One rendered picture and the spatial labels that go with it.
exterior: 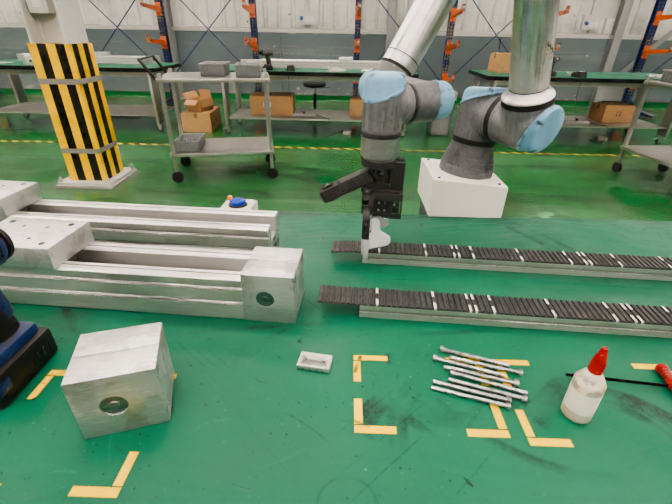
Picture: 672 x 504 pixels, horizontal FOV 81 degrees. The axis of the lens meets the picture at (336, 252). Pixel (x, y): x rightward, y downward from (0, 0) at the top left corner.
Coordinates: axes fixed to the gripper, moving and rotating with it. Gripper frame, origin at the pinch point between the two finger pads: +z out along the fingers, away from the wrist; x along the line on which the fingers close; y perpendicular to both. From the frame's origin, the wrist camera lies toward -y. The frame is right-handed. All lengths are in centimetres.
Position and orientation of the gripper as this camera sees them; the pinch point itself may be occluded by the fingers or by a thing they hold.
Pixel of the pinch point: (363, 246)
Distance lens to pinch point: 88.1
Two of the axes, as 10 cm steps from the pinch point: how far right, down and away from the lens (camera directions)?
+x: 0.9, -4.9, 8.7
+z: -0.2, 8.7, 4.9
